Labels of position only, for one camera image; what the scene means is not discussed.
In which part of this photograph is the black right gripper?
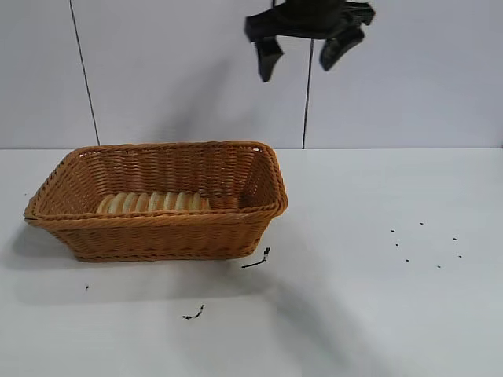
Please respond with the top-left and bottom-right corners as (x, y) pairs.
(244, 0), (376, 83)

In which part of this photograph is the brown woven wicker basket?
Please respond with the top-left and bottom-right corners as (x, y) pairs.
(24, 141), (289, 263)

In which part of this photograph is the long striped bread loaf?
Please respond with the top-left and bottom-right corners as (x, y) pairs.
(96, 190), (211, 215)

